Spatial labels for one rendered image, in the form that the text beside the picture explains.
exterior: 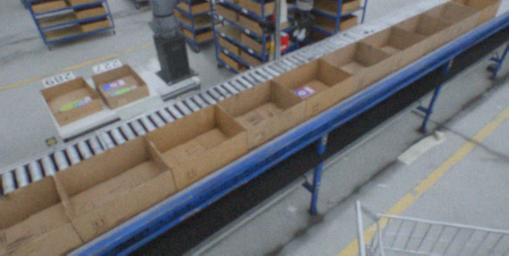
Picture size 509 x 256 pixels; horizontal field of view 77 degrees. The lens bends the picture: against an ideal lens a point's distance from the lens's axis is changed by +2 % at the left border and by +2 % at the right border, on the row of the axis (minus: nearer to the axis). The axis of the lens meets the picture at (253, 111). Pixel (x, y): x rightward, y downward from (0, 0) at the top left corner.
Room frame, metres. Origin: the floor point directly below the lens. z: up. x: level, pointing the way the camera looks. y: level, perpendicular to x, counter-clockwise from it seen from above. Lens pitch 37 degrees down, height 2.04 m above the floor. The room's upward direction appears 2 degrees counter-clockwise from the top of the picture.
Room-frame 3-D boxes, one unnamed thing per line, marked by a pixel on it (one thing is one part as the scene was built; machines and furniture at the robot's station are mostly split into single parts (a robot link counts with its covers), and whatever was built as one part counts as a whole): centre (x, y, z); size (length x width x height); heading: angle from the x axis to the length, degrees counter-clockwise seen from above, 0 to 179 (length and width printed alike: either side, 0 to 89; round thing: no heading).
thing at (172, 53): (2.22, 0.61, 0.91); 0.26 x 0.26 x 0.33; 37
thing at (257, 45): (3.14, -0.13, 0.59); 0.40 x 0.30 x 0.10; 34
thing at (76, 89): (1.83, 1.25, 0.80); 0.38 x 0.28 x 0.10; 39
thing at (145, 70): (2.05, 0.98, 0.74); 1.00 x 0.58 x 0.03; 127
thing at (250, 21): (3.14, -0.13, 0.79); 0.40 x 0.30 x 0.10; 37
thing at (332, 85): (1.61, -0.36, 0.96); 0.39 x 0.29 x 0.17; 126
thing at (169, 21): (2.22, 0.61, 1.21); 0.19 x 0.19 x 0.10
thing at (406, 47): (2.07, -0.99, 0.96); 0.39 x 0.29 x 0.17; 125
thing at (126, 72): (1.99, 0.97, 0.80); 0.38 x 0.28 x 0.10; 36
